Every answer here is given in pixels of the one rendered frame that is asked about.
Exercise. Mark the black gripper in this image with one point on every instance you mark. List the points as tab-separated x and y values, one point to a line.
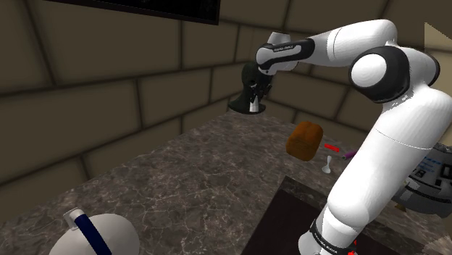
262	84

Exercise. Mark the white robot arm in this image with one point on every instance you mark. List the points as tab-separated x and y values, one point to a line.
388	155

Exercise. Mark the dark green flared vase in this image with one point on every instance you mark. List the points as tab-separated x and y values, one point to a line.
244	76

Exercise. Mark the brown bread loaf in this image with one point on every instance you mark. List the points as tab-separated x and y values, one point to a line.
303	141

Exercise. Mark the red pen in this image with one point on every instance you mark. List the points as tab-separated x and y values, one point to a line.
332	147

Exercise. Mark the purple pen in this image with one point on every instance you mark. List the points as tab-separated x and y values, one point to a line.
349	155

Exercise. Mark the dark robot stand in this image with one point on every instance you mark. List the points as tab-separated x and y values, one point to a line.
282	226

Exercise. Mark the grey round appliance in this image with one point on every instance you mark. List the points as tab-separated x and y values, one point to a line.
429	190

